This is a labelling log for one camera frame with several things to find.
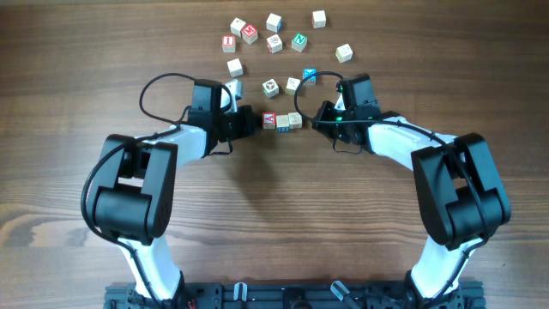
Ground blue sided white block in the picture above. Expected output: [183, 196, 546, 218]
[266, 13, 282, 33]

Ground white red sided block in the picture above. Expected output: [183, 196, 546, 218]
[226, 58, 244, 77]

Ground red letter I block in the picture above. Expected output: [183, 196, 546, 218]
[221, 35, 236, 53]

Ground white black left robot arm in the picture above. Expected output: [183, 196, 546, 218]
[81, 79, 256, 308]

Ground shell picture white block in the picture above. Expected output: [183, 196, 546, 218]
[266, 34, 283, 53]

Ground far white number block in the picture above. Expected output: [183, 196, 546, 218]
[312, 10, 327, 28]

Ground violin picture white block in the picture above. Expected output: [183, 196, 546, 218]
[285, 77, 301, 95]

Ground yarn ball white block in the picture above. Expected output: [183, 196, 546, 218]
[335, 44, 353, 63]

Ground letter K white block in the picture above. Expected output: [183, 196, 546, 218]
[288, 112, 303, 129]

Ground red letter M block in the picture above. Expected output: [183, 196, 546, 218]
[241, 24, 258, 45]

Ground plain white corner block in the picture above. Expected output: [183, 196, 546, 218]
[230, 17, 247, 37]

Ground red letter A block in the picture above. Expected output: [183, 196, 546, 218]
[262, 112, 276, 130]

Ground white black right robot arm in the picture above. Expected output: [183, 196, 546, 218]
[312, 74, 511, 306]

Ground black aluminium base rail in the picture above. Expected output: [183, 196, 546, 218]
[103, 281, 486, 309]

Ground soccer ball picture block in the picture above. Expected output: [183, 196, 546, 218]
[262, 79, 280, 98]

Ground blue letter X block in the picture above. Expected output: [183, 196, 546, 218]
[303, 68, 317, 85]

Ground green letter N block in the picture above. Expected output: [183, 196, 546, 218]
[291, 33, 308, 52]

